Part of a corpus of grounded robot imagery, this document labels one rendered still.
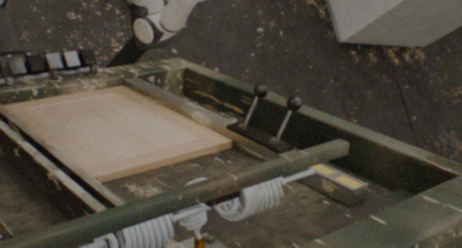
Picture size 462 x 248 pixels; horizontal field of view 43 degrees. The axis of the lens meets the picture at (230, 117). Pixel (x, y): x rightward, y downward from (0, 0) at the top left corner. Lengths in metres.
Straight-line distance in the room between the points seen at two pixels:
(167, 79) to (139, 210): 1.38
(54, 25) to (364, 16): 1.92
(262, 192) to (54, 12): 2.32
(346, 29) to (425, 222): 3.01
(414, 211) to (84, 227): 0.62
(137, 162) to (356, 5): 2.77
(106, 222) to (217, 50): 2.78
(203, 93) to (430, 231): 1.14
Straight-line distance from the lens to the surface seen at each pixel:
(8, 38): 2.72
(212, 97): 1.94
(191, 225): 0.82
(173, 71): 2.03
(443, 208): 1.10
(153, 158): 1.38
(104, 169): 1.33
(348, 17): 3.96
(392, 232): 0.99
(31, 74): 2.02
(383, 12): 3.77
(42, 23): 3.00
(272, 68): 3.56
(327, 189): 1.29
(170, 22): 1.69
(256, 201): 0.85
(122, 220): 0.65
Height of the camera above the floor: 2.51
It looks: 51 degrees down
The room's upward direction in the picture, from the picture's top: 57 degrees clockwise
